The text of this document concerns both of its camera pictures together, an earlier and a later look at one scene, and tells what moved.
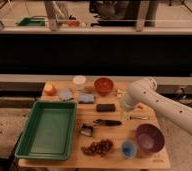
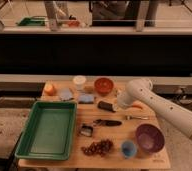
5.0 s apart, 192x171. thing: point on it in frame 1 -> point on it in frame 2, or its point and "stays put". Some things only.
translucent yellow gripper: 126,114 -> 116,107
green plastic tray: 49,131 stays put
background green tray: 35,21 stays put
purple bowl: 150,138 stays put
